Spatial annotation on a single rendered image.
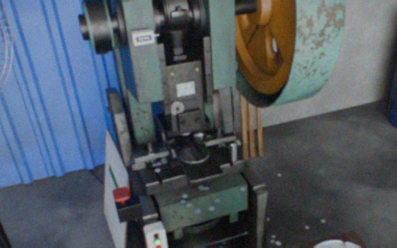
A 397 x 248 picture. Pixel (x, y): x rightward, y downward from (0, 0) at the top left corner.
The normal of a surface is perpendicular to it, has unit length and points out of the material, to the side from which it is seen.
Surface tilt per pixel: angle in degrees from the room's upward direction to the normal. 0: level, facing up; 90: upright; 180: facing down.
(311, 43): 95
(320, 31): 89
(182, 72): 90
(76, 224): 0
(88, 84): 90
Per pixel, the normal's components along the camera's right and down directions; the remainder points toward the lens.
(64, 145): 0.37, 0.51
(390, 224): -0.03, -0.83
